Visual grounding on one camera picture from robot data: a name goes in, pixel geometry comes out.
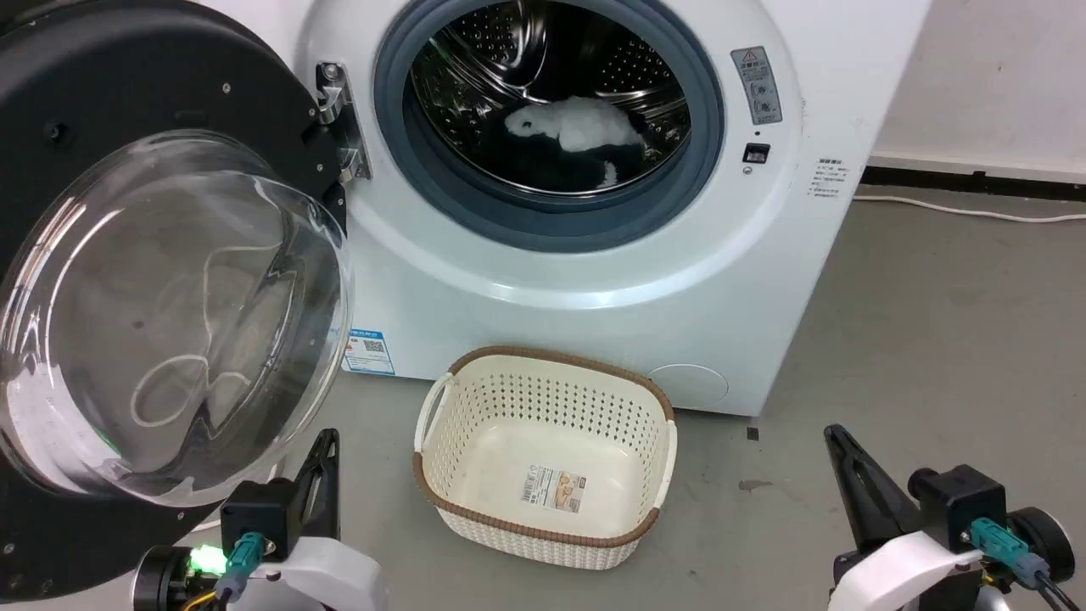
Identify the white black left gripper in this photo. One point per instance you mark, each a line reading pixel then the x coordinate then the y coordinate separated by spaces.
pixel 331 573

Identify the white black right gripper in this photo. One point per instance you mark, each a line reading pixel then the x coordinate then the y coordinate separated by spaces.
pixel 908 568

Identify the white front-load washing machine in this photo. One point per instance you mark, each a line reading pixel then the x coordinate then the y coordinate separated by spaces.
pixel 594 314

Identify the black door latch slot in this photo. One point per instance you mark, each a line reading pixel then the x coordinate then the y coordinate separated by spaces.
pixel 756 154

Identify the metal washer door hinge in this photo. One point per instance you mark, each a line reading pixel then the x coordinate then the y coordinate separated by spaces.
pixel 335 95

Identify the open washing machine door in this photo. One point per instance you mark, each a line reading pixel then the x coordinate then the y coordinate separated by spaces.
pixel 127 68

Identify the blue energy label sticker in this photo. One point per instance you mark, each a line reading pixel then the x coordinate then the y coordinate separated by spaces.
pixel 370 352

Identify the cream laundry basket brown rim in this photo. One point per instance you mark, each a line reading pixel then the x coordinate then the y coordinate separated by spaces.
pixel 475 441

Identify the round white filter cover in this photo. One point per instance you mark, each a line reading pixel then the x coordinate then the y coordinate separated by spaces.
pixel 689 384

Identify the paper product label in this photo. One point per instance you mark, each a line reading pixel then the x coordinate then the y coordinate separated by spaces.
pixel 554 490

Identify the small printed text sticker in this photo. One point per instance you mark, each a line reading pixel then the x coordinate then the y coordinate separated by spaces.
pixel 829 178

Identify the black baseboard strip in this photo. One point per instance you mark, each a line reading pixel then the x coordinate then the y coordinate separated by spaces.
pixel 976 182

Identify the black clothing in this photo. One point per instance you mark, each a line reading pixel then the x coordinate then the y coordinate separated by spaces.
pixel 551 170

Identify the grey warning label sticker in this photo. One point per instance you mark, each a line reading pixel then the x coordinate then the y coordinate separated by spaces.
pixel 757 85

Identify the white and black clothes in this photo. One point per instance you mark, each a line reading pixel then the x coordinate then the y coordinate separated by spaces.
pixel 585 124

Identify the stainless steel washer drum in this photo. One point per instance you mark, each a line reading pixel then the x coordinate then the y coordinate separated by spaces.
pixel 509 51

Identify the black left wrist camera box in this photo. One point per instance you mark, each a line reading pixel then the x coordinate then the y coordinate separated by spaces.
pixel 259 513

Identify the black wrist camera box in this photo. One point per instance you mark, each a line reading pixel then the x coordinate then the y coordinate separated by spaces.
pixel 259 513
pixel 959 505

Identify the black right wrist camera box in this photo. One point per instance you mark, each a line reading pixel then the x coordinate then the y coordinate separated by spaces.
pixel 959 505

